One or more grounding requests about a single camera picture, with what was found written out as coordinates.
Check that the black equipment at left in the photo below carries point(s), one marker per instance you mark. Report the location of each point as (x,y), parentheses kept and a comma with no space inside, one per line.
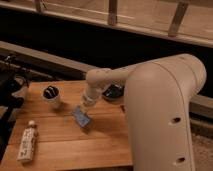
(14,84)

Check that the white cup with dark contents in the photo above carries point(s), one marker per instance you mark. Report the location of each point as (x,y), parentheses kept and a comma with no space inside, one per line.
(51,95)

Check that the dark round object on table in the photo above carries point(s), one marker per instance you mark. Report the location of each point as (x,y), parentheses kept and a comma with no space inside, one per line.
(113,92)

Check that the metal window railing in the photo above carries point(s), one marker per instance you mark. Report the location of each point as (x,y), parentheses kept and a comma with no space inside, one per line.
(188,21)

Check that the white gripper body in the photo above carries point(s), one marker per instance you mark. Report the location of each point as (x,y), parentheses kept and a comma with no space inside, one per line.
(89,98)

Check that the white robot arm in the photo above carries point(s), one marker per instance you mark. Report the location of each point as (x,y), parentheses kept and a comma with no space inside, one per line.
(157,94)

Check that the white labelled plastic bottle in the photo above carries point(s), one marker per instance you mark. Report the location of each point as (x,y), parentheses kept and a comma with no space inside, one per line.
(26,148)

